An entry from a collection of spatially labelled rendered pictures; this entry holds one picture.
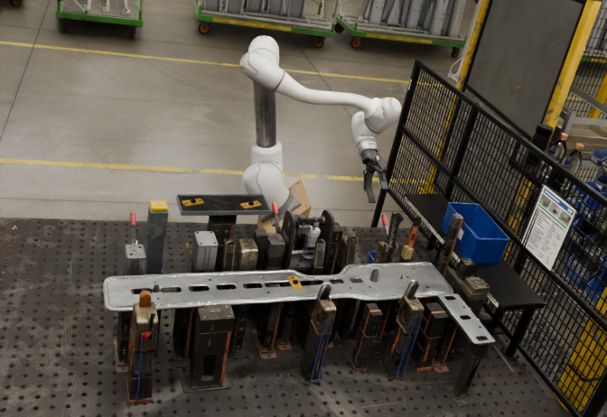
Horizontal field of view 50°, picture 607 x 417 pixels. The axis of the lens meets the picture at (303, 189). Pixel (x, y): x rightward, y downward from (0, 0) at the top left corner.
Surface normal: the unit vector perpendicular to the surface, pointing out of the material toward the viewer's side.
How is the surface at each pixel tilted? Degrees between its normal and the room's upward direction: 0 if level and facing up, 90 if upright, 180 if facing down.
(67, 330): 0
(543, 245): 90
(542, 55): 90
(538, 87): 91
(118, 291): 0
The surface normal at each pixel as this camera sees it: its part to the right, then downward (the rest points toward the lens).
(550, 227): -0.93, 0.00
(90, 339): 0.18, -0.87
